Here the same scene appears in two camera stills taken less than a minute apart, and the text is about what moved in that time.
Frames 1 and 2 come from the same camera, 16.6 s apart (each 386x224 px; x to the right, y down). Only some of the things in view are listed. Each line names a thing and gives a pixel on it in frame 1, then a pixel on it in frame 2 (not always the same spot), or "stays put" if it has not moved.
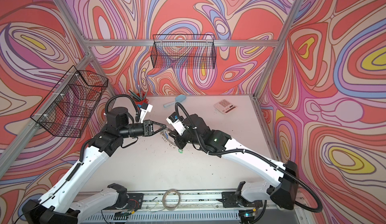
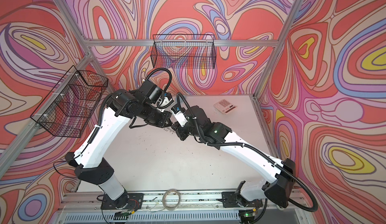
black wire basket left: x=67 y=109 stays put
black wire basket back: x=184 y=51 stays put
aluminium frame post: x=73 y=22 stays put
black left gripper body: x=145 y=124 to x=158 y=118
